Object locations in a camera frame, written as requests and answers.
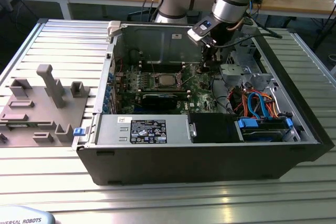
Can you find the grey Universal Robots pendant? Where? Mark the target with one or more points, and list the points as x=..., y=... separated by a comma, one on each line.
x=23, y=214

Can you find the silver metal drive cage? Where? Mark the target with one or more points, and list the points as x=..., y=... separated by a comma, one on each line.
x=231, y=70

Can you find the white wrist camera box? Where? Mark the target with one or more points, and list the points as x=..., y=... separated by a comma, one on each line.
x=199, y=31

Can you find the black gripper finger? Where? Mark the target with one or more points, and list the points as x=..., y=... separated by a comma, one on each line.
x=206, y=66

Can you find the silver topped CPU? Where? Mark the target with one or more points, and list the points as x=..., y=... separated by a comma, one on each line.
x=165, y=79

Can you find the black drive bay cover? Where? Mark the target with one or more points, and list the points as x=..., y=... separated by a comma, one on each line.
x=210, y=127

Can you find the beige case release latch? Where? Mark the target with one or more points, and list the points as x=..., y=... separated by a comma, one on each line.
x=114, y=27

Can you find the grey power supply unit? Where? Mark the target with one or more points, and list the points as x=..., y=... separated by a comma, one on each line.
x=110, y=129

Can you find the green motherboard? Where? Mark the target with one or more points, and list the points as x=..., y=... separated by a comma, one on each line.
x=202, y=95

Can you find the black graphics card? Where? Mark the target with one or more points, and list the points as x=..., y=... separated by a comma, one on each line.
x=160, y=101

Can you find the grey parts rack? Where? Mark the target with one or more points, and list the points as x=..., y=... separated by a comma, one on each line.
x=39, y=103

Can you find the black and grey PC case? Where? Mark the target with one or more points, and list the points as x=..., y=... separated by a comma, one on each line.
x=183, y=163

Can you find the blue plastic case latch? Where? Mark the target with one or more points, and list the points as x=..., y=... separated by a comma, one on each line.
x=79, y=132

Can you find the hard disk in blue carrier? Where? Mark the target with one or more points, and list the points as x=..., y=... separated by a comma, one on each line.
x=262, y=132

